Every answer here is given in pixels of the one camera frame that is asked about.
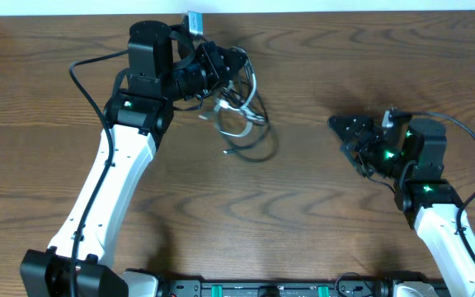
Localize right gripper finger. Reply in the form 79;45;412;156
340;143;365;176
327;115;374;143

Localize white cable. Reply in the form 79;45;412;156
198;47;267;139

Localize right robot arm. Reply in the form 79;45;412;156
328;110;475;296

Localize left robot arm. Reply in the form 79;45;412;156
20;21;249;296

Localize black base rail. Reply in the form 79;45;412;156
120;267;453;297

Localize left camera black cable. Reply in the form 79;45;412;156
68;49;130;297

